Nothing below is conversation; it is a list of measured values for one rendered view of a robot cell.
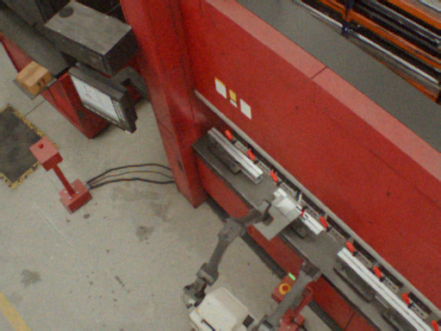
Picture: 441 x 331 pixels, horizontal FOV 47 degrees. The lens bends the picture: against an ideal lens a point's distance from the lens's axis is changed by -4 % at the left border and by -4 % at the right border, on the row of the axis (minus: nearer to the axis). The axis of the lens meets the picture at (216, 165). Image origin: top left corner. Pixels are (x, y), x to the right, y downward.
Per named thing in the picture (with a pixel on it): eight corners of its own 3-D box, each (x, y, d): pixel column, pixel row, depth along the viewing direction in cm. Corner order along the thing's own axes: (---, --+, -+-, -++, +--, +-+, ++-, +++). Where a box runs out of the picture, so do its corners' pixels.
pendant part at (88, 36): (83, 112, 366) (41, 24, 294) (105, 88, 376) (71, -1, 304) (136, 143, 348) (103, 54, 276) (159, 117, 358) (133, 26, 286)
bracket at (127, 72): (103, 89, 371) (101, 83, 365) (131, 71, 377) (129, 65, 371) (135, 121, 353) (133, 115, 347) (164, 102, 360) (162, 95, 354)
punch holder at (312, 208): (299, 204, 306) (301, 190, 292) (309, 196, 308) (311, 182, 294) (318, 221, 299) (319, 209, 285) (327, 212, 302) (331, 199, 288)
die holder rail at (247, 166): (208, 139, 372) (207, 131, 364) (214, 134, 374) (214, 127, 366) (256, 184, 350) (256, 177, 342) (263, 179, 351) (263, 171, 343)
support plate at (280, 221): (249, 221, 323) (249, 221, 323) (280, 196, 331) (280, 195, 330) (269, 240, 315) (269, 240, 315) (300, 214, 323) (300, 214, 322)
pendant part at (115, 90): (83, 106, 351) (66, 71, 320) (95, 94, 356) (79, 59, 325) (132, 134, 335) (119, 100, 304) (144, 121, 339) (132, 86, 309)
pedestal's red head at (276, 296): (270, 297, 330) (270, 289, 315) (287, 279, 335) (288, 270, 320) (295, 317, 322) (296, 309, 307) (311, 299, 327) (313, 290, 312)
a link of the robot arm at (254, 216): (222, 225, 261) (239, 237, 259) (228, 215, 260) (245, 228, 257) (247, 214, 302) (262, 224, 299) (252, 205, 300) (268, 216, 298)
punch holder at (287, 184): (276, 183, 315) (276, 168, 301) (286, 174, 317) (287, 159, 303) (293, 199, 308) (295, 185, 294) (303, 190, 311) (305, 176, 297)
